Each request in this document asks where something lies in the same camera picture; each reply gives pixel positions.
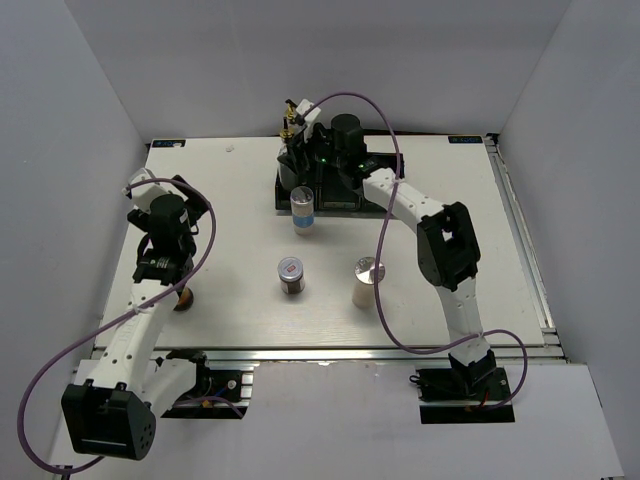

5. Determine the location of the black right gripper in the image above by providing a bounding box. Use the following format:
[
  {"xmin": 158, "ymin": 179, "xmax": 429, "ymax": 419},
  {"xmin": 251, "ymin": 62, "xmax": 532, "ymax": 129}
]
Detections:
[{"xmin": 277, "ymin": 120, "xmax": 346, "ymax": 177}]

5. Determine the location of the glass bottle with brown sauce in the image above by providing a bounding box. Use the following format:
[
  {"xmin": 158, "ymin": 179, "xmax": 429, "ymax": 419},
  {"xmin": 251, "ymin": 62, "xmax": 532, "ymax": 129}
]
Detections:
[{"xmin": 276, "ymin": 117, "xmax": 298, "ymax": 191}]

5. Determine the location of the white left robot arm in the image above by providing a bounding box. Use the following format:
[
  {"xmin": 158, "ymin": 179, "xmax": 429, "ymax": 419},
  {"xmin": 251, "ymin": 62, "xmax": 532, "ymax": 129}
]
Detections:
[{"xmin": 61, "ymin": 168, "xmax": 212, "ymax": 460}]

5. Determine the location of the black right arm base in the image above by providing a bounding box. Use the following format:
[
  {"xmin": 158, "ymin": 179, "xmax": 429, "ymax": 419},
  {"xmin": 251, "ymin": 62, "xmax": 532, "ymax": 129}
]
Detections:
[{"xmin": 409, "ymin": 368, "xmax": 515, "ymax": 425}]

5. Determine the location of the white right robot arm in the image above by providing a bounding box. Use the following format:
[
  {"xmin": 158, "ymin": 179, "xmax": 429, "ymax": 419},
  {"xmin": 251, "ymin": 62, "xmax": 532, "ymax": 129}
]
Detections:
[{"xmin": 275, "ymin": 110, "xmax": 496, "ymax": 399}]

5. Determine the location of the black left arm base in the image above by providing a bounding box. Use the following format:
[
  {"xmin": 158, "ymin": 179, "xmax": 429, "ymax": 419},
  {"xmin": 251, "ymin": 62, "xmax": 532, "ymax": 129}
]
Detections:
[{"xmin": 153, "ymin": 349, "xmax": 253, "ymax": 420}]

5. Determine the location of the blue label spice jar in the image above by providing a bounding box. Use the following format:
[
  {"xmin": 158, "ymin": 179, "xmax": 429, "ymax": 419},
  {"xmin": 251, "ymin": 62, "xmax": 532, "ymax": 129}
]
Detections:
[{"xmin": 290, "ymin": 186, "xmax": 315, "ymax": 235}]

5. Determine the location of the black three-compartment organizer tray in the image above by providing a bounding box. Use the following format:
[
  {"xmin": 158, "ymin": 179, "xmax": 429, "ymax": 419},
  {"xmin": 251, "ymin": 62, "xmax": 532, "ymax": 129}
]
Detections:
[{"xmin": 274, "ymin": 162, "xmax": 385, "ymax": 215}]

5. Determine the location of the blue logo sticker left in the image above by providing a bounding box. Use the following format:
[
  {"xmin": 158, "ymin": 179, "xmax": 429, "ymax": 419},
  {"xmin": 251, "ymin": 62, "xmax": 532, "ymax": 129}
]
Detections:
[{"xmin": 151, "ymin": 139, "xmax": 186, "ymax": 149}]

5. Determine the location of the blue logo sticker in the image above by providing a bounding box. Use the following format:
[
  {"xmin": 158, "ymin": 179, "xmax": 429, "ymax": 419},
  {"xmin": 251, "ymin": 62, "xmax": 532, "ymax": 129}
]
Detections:
[
  {"xmin": 448, "ymin": 135, "xmax": 484, "ymax": 144},
  {"xmin": 151, "ymin": 139, "xmax": 186, "ymax": 149}
]

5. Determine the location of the small brown spice jar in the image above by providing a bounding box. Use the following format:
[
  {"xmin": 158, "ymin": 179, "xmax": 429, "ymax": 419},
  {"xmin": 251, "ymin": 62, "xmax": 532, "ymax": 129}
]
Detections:
[{"xmin": 174, "ymin": 286, "xmax": 194, "ymax": 312}]

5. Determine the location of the red lid dark spice jar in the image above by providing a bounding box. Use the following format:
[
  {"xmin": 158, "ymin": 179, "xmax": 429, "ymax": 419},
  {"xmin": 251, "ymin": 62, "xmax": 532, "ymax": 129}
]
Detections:
[{"xmin": 277, "ymin": 257, "xmax": 305, "ymax": 295}]

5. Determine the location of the blue logo sticker right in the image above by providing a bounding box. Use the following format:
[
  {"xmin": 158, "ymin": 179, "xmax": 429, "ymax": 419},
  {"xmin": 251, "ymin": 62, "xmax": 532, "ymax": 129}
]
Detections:
[{"xmin": 448, "ymin": 135, "xmax": 484, "ymax": 144}]

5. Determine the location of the silver lid pink salt jar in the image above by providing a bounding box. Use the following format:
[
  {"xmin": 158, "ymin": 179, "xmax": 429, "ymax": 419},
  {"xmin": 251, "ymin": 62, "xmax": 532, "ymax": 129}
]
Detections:
[{"xmin": 352, "ymin": 256, "xmax": 375, "ymax": 309}]

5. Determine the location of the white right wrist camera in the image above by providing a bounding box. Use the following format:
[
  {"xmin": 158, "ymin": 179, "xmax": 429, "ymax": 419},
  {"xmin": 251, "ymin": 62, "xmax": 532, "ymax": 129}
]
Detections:
[{"xmin": 294, "ymin": 99, "xmax": 321, "ymax": 138}]

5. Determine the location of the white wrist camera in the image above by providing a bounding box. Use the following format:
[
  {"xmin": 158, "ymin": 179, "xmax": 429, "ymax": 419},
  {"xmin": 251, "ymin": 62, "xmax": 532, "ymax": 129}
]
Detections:
[
  {"xmin": 294, "ymin": 99, "xmax": 321, "ymax": 138},
  {"xmin": 122, "ymin": 168, "xmax": 170, "ymax": 214}
]

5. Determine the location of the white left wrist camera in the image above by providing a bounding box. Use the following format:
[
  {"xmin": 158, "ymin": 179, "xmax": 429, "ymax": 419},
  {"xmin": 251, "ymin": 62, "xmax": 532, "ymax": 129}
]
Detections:
[{"xmin": 122, "ymin": 168, "xmax": 170, "ymax": 214}]

